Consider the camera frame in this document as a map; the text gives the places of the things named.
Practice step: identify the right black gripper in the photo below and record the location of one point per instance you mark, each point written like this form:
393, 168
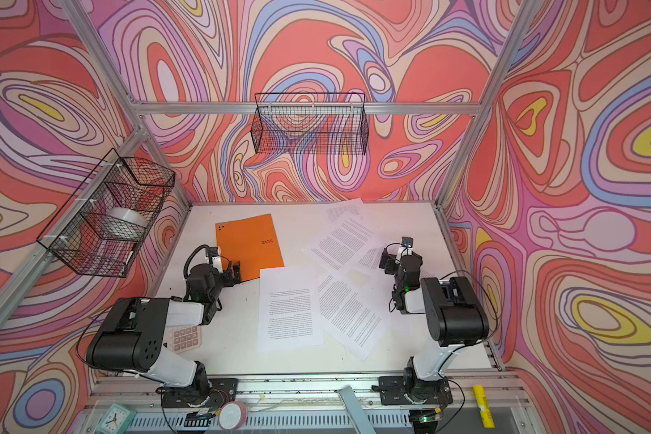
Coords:
389, 260

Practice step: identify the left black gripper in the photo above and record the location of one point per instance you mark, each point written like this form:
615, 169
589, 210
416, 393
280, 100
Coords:
231, 272

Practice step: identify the orange black file folder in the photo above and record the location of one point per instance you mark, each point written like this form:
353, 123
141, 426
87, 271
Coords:
253, 242

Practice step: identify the printed paper sheet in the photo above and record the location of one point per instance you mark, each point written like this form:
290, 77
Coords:
289, 314
350, 316
346, 208
344, 242

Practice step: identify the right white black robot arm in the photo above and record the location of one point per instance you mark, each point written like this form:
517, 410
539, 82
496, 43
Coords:
455, 320

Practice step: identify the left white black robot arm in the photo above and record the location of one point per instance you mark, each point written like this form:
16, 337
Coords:
131, 340

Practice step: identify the pink white calculator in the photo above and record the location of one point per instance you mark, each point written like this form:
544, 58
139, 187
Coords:
183, 339

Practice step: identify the white tape roll in basket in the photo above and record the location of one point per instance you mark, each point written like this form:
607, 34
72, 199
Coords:
124, 224

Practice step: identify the pink tape roll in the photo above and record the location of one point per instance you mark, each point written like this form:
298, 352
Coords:
232, 416

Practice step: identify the grey metal bar front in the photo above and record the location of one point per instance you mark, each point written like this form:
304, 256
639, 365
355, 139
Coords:
355, 412

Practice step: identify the green alarm clock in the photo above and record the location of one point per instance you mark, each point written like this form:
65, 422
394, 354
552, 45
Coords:
116, 420

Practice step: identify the yellow marker pen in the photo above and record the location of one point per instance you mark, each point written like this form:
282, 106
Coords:
483, 405

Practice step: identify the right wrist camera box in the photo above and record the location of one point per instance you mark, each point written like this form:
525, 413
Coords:
406, 246

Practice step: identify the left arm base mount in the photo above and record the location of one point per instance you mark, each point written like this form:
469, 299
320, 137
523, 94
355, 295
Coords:
209, 393

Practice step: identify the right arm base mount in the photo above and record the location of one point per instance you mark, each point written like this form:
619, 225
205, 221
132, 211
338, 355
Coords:
401, 390

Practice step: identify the black wire basket left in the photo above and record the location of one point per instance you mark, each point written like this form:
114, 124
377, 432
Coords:
79, 243

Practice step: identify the black wire basket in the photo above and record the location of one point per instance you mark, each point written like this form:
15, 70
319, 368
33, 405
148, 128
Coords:
310, 123
79, 243

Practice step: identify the black wire basket back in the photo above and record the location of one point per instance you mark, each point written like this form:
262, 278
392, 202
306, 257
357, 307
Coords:
310, 123

